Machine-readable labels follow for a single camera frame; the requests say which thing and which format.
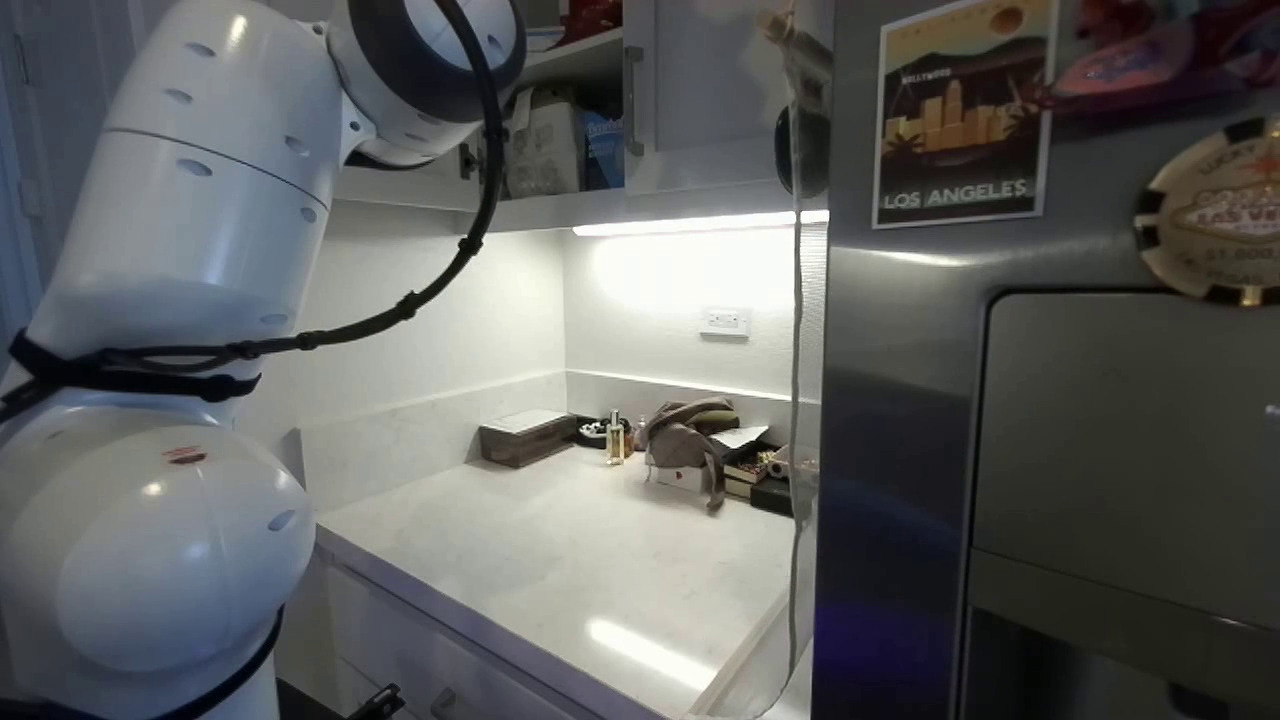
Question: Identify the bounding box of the under-cabinet light strip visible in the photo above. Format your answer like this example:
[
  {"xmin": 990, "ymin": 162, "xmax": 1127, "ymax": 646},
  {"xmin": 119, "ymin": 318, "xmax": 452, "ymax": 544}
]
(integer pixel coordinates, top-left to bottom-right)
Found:
[{"xmin": 568, "ymin": 204, "xmax": 834, "ymax": 242}]

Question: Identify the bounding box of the white base cabinet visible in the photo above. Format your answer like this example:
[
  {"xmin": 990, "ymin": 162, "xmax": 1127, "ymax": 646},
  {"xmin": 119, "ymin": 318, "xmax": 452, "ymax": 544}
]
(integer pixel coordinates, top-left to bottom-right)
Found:
[{"xmin": 278, "ymin": 544, "xmax": 643, "ymax": 720}]

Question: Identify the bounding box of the amber glass bottle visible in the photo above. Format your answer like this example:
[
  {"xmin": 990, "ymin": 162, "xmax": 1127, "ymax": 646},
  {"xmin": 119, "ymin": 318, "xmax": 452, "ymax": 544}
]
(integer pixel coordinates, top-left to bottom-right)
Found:
[{"xmin": 600, "ymin": 408, "xmax": 636, "ymax": 471}]

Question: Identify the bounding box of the white cardboard box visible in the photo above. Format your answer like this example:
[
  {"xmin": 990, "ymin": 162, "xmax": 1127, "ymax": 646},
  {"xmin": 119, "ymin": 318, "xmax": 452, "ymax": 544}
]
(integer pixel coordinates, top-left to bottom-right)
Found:
[{"xmin": 713, "ymin": 419, "xmax": 780, "ymax": 469}]

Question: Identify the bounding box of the brown box white lid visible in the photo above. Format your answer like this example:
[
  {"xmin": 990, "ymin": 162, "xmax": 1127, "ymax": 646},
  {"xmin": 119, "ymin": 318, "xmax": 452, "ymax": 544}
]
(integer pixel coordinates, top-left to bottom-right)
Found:
[{"xmin": 471, "ymin": 405, "xmax": 594, "ymax": 471}]

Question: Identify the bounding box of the dark box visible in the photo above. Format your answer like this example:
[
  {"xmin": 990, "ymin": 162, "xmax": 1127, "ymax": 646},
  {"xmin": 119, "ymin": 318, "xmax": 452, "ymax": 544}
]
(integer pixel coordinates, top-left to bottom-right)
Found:
[{"xmin": 747, "ymin": 440, "xmax": 805, "ymax": 521}]

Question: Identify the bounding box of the stainless steel refrigerator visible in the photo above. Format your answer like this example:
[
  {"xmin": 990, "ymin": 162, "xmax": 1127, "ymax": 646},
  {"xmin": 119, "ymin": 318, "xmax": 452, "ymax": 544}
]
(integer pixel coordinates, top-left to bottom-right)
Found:
[{"xmin": 811, "ymin": 0, "xmax": 1280, "ymax": 720}]

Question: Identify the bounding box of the Los Angeles poster magnet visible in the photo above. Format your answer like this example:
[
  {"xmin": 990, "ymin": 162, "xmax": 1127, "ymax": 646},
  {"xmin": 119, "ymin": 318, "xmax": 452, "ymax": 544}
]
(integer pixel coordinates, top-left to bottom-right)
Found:
[{"xmin": 870, "ymin": 0, "xmax": 1065, "ymax": 232}]

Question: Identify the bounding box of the Las Vegas chip magnet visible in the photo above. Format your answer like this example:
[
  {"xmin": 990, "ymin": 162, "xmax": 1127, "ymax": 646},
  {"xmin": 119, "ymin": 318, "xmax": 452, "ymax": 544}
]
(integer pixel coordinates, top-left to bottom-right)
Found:
[{"xmin": 1127, "ymin": 113, "xmax": 1280, "ymax": 311}]

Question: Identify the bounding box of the red pink magnet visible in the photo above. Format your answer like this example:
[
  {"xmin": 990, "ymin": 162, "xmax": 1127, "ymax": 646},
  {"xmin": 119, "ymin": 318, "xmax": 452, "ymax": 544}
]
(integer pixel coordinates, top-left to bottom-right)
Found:
[{"xmin": 1047, "ymin": 0, "xmax": 1280, "ymax": 142}]

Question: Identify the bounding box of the white wall outlet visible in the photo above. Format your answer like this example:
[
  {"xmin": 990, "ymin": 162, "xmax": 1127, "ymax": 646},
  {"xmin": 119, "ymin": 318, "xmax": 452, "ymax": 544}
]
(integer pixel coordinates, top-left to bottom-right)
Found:
[{"xmin": 698, "ymin": 299, "xmax": 755, "ymax": 344}]

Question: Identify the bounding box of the white wall cabinet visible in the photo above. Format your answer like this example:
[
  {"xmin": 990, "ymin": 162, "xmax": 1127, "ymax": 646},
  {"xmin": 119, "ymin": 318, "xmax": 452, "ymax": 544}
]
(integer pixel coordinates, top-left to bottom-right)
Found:
[{"xmin": 458, "ymin": 0, "xmax": 834, "ymax": 241}]

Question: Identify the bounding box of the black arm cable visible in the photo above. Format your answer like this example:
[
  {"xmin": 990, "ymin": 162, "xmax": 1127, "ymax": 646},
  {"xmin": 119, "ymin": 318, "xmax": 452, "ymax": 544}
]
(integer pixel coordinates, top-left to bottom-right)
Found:
[{"xmin": 0, "ymin": 0, "xmax": 511, "ymax": 429}]

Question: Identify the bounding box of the black drawer handle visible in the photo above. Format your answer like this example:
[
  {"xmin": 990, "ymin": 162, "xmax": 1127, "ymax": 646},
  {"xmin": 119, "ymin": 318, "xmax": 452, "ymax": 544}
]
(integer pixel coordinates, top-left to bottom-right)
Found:
[{"xmin": 349, "ymin": 679, "xmax": 409, "ymax": 720}]

